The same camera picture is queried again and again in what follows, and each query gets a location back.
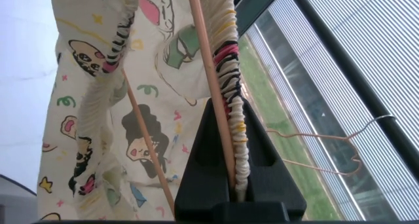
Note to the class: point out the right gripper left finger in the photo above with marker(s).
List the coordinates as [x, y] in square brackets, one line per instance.
[203, 184]

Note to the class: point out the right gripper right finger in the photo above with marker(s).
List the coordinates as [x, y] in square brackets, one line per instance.
[275, 188]

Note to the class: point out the pink clothes hanger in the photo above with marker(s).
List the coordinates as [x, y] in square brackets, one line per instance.
[311, 136]
[209, 70]

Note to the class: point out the window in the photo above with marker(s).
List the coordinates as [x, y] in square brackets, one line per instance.
[360, 37]

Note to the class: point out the cream printed garment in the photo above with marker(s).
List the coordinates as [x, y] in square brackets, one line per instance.
[98, 119]

